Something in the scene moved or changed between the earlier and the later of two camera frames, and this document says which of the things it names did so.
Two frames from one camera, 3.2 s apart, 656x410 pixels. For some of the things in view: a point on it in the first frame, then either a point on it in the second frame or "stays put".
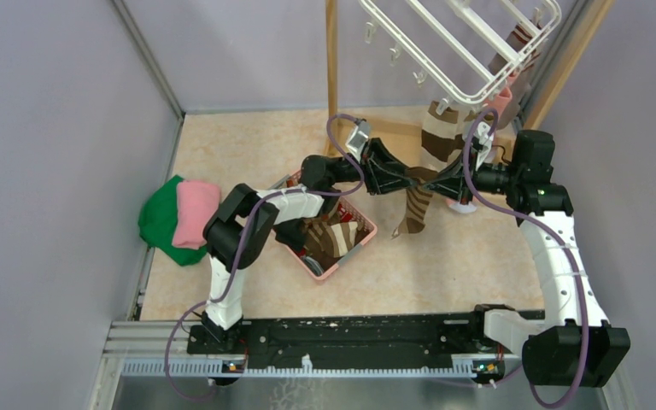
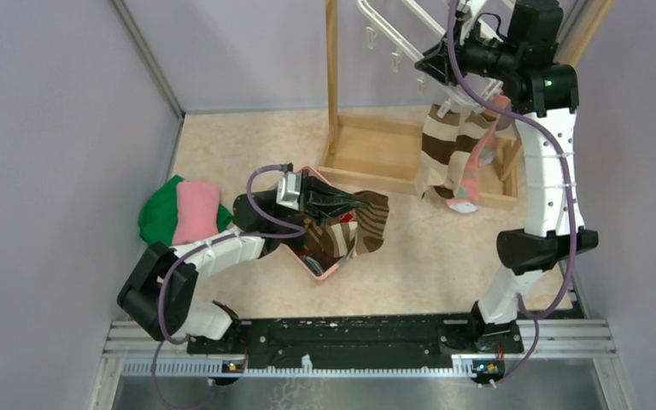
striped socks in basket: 328,241 stays put
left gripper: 383,172 → 319,200
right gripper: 452,187 → 436,63
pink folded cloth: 197,203 stays put
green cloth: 157,223 stays put
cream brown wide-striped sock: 441,141 stays put
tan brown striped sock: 418,196 → 371,220
